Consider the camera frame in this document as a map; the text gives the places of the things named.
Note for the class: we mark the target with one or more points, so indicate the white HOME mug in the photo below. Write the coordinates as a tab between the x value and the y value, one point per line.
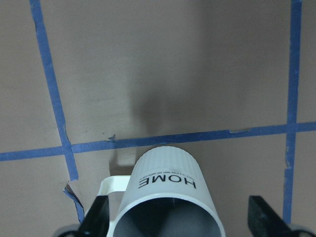
165	196

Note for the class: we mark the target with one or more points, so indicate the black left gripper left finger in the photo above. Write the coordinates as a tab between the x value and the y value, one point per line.
96	222

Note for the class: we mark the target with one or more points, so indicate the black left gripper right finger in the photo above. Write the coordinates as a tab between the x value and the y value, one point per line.
263	221

